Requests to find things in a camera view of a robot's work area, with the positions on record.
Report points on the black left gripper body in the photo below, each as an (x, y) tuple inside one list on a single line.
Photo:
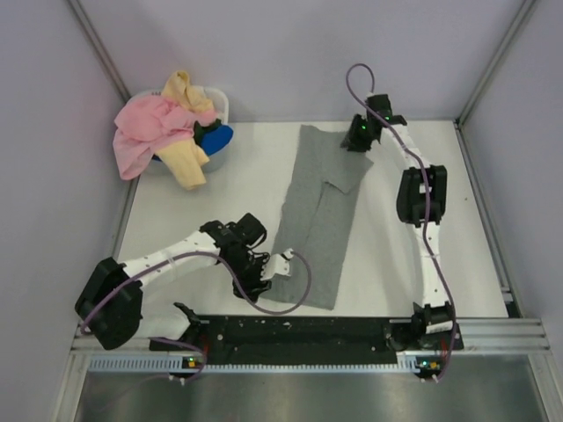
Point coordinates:
[(247, 270)]

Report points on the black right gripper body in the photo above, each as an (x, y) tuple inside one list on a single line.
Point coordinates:
[(357, 136)]

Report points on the grey t shirt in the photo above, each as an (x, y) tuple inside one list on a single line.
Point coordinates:
[(319, 209)]

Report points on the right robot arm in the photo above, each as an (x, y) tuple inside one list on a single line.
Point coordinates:
[(420, 206)]

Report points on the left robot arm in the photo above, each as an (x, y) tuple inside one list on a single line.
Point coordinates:
[(113, 304)]

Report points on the cream yellow t shirt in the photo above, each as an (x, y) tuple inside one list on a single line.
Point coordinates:
[(181, 154)]

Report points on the blue t shirt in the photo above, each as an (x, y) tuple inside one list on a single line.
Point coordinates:
[(216, 141)]

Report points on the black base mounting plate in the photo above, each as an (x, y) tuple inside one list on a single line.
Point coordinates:
[(292, 355)]

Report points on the dark green t shirt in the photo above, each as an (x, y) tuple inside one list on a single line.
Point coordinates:
[(200, 131)]

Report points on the white laundry basket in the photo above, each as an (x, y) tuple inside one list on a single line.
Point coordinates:
[(178, 126)]

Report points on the pink t shirt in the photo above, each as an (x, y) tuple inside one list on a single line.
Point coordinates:
[(139, 133)]

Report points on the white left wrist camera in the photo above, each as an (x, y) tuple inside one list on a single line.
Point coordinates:
[(278, 264)]

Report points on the right aluminium corner post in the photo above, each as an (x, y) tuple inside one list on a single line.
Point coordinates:
[(523, 15)]

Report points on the aluminium corner post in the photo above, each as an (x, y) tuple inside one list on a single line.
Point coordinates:
[(523, 15), (98, 47)]

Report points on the aluminium front frame rail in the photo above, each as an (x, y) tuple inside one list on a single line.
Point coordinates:
[(495, 335)]

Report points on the left aluminium corner post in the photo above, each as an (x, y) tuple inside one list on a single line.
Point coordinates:
[(98, 47)]

